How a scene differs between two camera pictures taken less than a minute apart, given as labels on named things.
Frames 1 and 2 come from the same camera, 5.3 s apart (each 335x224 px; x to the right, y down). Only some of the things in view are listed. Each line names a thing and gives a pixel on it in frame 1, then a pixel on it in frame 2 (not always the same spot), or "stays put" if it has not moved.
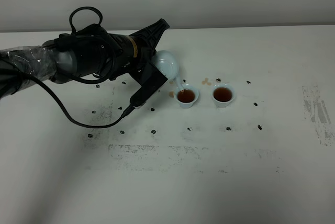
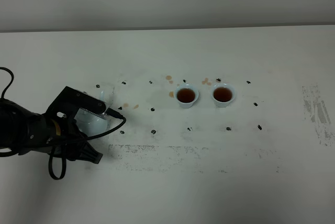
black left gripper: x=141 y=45 → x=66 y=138
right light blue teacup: x=222 y=94 stays put
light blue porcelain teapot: x=167 y=63 → x=91 y=124
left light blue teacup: x=188 y=97 stays put
